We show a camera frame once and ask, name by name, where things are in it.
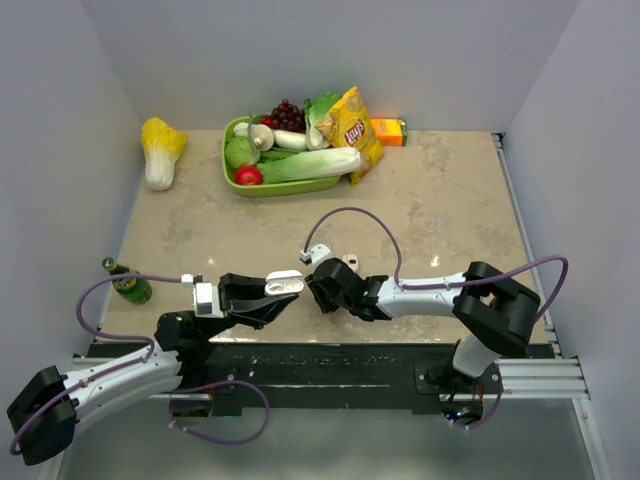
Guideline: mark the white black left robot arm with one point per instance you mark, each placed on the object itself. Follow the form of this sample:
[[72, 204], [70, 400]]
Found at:
[[54, 407]]

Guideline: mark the long green white cabbage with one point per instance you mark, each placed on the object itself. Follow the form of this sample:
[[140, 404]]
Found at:
[[309, 165]]

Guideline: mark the beige mushroom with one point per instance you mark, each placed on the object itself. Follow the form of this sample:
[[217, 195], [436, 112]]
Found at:
[[262, 135]]

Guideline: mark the dark red grapes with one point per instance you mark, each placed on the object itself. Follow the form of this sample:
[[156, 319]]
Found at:
[[285, 116]]

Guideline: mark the green leafy lettuce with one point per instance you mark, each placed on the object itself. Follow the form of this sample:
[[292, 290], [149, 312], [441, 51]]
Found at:
[[314, 111]]

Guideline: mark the round green cabbage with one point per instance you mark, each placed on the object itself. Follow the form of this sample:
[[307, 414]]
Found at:
[[239, 152]]

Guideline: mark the yellow napa cabbage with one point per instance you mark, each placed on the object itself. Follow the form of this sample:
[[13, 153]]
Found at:
[[162, 147]]

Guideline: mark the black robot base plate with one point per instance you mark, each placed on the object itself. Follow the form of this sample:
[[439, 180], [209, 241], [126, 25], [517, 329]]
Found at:
[[229, 377]]

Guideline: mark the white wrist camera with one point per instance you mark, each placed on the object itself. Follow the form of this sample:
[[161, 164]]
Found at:
[[206, 299], [315, 255]]

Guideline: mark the green plastic basket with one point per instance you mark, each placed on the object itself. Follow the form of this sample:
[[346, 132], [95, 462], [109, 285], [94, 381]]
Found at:
[[269, 190]]

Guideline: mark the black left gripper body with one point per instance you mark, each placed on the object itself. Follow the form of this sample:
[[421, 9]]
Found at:
[[213, 326]]

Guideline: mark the white clip earbud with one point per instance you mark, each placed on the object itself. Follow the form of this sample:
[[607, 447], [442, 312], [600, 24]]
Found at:
[[273, 288]]

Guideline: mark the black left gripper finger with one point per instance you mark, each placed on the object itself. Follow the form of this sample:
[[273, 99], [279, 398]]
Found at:
[[275, 305], [235, 287]]

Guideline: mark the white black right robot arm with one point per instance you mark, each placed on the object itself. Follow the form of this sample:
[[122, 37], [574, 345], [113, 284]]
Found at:
[[498, 311]]

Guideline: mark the red apple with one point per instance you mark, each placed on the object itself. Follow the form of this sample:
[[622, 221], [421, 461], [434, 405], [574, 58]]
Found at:
[[248, 176]]

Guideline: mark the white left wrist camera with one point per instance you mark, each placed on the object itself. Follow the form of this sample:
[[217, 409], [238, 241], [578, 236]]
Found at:
[[206, 299]]

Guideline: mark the beige earbud case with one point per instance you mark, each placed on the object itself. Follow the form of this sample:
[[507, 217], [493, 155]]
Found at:
[[352, 261]]

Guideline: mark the green glass bottle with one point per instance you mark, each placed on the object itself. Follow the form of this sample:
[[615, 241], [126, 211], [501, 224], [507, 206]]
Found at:
[[134, 290]]

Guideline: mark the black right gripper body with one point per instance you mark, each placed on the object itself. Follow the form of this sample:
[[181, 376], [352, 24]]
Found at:
[[326, 301]]

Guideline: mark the white earbud charging case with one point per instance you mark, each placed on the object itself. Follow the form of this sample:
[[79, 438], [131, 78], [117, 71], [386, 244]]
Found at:
[[292, 281]]

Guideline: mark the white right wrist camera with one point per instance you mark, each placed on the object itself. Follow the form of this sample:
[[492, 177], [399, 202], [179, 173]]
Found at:
[[315, 255]]

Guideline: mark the orange juice carton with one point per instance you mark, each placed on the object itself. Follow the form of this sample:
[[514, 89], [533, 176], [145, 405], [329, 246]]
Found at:
[[391, 132]]

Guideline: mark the white radish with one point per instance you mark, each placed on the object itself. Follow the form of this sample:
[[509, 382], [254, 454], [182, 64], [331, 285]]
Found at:
[[290, 140]]

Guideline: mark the yellow Lays chip bag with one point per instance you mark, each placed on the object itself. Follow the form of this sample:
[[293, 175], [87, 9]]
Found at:
[[347, 123]]

